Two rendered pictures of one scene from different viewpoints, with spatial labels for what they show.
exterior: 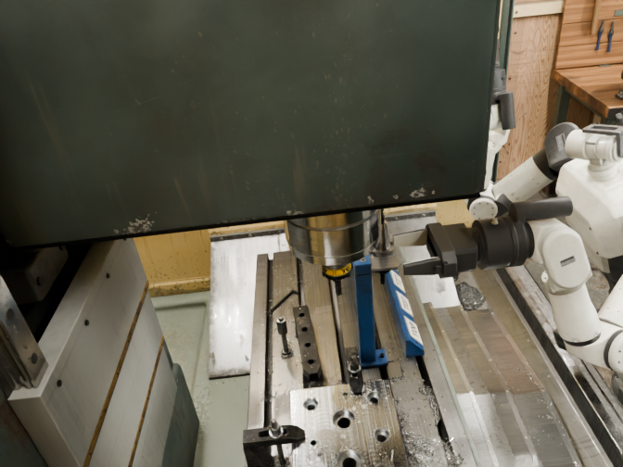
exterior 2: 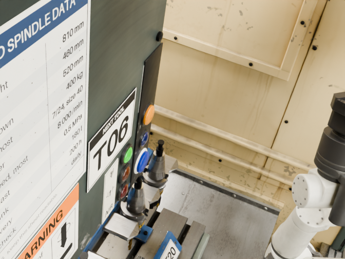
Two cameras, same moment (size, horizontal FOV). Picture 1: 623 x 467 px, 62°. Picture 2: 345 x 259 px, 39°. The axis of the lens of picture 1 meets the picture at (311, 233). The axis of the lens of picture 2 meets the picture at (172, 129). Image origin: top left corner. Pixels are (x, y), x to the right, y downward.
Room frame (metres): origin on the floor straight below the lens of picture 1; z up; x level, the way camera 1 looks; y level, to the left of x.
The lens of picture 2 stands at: (0.60, -0.40, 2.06)
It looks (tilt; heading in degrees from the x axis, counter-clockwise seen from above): 41 degrees down; 16
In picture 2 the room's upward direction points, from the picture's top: 11 degrees clockwise
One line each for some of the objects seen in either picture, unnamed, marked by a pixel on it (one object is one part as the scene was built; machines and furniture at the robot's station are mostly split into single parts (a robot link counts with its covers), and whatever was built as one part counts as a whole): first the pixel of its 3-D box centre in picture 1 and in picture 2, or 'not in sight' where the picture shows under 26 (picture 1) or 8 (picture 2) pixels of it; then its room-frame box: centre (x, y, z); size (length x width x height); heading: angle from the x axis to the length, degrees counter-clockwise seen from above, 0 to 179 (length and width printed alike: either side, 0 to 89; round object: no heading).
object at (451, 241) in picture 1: (467, 245); not in sight; (0.73, -0.27, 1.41); 0.13 x 0.12 x 0.10; 0
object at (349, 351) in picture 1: (354, 376); not in sight; (0.85, -0.06, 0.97); 0.13 x 0.03 x 0.15; 0
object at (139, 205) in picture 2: not in sight; (136, 195); (1.25, -0.17, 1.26); 0.04 x 0.04 x 0.07
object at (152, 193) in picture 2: not in sight; (145, 192); (1.30, -0.17, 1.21); 0.07 x 0.05 x 0.01; 90
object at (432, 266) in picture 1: (422, 269); not in sight; (0.68, -0.18, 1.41); 0.06 x 0.02 x 0.03; 90
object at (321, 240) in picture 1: (331, 208); not in sight; (0.73, -0.04, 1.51); 0.16 x 0.16 x 0.12
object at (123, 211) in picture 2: not in sight; (134, 208); (1.25, -0.17, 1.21); 0.06 x 0.06 x 0.03
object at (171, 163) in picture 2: not in sight; (164, 162); (1.41, -0.17, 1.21); 0.07 x 0.05 x 0.01; 90
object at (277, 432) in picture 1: (274, 443); not in sight; (0.70, 0.13, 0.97); 0.13 x 0.03 x 0.15; 90
